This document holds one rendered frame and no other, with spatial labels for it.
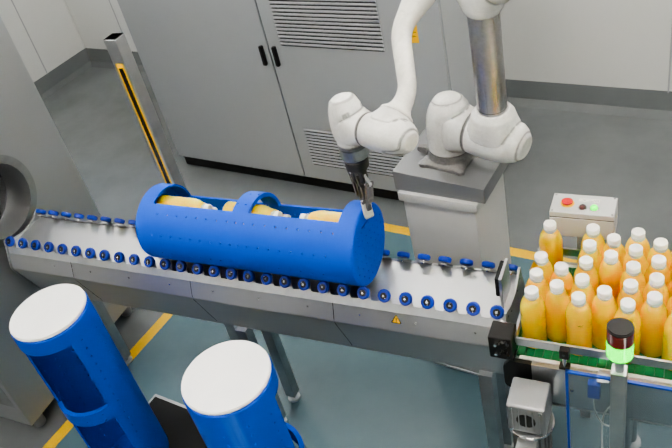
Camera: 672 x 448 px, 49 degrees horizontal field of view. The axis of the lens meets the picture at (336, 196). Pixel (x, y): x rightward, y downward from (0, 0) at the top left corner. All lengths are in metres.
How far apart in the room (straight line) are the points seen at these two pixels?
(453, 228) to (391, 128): 0.89
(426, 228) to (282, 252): 0.68
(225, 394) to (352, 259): 0.57
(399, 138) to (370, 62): 1.92
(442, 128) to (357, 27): 1.31
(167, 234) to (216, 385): 0.68
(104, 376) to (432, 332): 1.22
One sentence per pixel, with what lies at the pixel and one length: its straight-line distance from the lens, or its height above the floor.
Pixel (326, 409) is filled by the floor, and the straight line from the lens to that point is 3.46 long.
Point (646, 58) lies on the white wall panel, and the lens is 4.89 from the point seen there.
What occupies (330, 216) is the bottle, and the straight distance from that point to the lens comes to 2.46.
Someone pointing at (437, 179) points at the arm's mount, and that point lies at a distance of 2.74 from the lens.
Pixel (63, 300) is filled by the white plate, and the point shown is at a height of 1.04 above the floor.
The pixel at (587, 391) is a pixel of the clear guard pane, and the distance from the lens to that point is 2.29.
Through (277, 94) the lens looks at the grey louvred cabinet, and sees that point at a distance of 4.40.
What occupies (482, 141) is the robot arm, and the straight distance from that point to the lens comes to 2.58.
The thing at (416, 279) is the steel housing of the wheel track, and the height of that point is 0.93.
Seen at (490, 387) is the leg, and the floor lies 0.57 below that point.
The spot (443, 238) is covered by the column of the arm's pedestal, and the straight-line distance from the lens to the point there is 2.91.
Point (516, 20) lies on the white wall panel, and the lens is 4.98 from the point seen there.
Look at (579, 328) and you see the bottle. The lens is 2.24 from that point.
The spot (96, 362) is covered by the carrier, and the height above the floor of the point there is 0.82.
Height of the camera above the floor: 2.68
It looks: 36 degrees down
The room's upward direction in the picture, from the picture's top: 15 degrees counter-clockwise
